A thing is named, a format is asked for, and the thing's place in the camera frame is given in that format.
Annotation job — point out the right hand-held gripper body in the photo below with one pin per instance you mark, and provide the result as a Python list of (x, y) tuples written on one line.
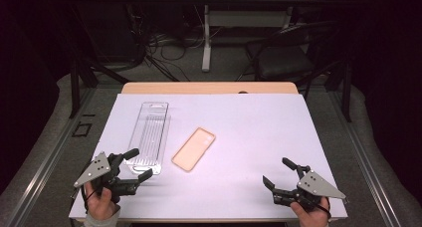
[(315, 185)]

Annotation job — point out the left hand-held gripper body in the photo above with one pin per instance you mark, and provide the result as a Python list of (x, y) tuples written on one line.
[(99, 167)]

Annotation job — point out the clear plastic packaging tray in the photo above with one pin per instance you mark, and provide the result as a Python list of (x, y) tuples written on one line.
[(151, 134)]

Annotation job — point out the beige phone case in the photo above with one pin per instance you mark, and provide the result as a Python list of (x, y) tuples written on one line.
[(194, 149)]

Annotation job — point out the person's right hand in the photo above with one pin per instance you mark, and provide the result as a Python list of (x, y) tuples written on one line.
[(313, 217)]

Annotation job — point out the person's left hand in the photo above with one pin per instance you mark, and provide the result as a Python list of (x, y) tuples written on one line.
[(99, 207)]

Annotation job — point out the black metal stand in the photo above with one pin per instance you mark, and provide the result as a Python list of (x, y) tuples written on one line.
[(346, 94), (74, 87)]

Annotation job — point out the wooden table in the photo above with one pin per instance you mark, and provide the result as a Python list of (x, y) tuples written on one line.
[(199, 87)]

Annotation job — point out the black chair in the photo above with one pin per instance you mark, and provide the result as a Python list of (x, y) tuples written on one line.
[(285, 62)]

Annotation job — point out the white desk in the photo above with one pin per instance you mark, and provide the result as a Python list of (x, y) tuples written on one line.
[(206, 47)]

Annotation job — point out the aluminium floor rail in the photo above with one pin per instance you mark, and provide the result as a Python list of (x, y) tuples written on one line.
[(43, 167), (365, 160)]

